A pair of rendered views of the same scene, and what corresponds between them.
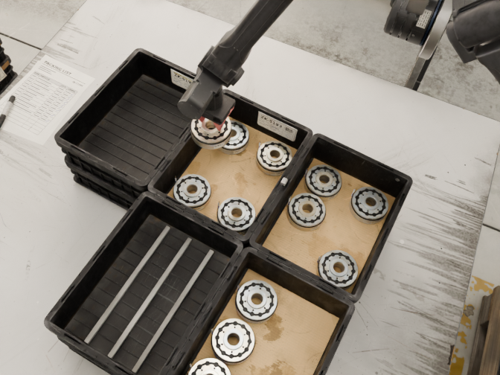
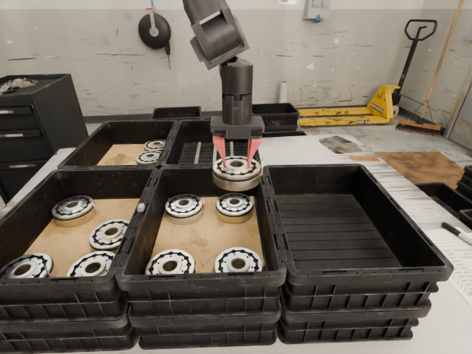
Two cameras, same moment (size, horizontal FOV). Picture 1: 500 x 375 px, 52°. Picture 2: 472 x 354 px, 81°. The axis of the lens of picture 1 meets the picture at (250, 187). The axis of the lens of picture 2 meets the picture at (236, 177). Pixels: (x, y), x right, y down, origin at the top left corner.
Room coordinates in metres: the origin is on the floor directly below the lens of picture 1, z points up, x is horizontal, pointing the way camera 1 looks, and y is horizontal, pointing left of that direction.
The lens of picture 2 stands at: (1.25, -0.10, 1.32)
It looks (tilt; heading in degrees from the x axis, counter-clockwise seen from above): 31 degrees down; 156
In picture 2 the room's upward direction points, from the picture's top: straight up
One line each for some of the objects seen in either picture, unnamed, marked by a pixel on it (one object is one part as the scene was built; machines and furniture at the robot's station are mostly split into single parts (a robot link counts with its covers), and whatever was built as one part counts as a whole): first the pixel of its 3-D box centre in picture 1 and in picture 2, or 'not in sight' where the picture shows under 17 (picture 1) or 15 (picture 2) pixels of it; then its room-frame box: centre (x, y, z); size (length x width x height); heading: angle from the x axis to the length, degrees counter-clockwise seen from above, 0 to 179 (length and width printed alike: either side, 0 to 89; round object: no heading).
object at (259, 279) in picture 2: (234, 161); (207, 211); (0.75, 0.05, 0.92); 0.40 x 0.30 x 0.02; 158
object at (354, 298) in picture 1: (333, 211); (76, 214); (0.64, -0.22, 0.92); 0.40 x 0.30 x 0.02; 158
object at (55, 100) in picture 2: not in sight; (42, 145); (-1.08, -0.63, 0.45); 0.60 x 0.45 x 0.90; 163
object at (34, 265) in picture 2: (370, 202); (22, 270); (0.72, -0.34, 0.86); 0.05 x 0.05 x 0.01
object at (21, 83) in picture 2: not in sight; (20, 82); (-1.21, -0.65, 0.88); 0.29 x 0.22 x 0.03; 163
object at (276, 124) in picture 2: not in sight; (270, 133); (-0.75, 1.15, 0.37); 0.40 x 0.30 x 0.45; 73
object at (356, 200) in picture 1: (370, 202); (23, 272); (0.72, -0.34, 0.86); 0.10 x 0.10 x 0.01
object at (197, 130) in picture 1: (210, 126); (236, 166); (0.78, 0.12, 1.03); 0.10 x 0.10 x 0.01
